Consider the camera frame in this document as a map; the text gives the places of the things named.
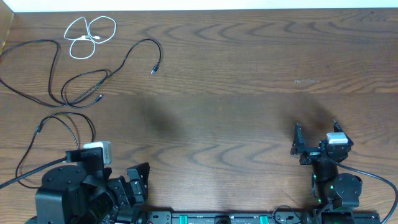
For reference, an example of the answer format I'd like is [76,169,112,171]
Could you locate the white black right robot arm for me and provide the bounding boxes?
[290,121,363,223]

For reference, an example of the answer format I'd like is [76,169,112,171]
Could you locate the white USB cable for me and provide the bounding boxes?
[63,15,117,60]

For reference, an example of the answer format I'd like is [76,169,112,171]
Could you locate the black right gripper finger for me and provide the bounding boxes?
[290,123,305,155]
[333,120,344,133]

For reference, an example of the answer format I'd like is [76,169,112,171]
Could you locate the black USB cable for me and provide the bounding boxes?
[14,111,96,189]
[0,38,163,109]

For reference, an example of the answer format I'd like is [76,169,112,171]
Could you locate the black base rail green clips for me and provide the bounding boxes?
[145,210,381,224]

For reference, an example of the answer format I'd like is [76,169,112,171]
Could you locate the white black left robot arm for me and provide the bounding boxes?
[28,162,150,224]

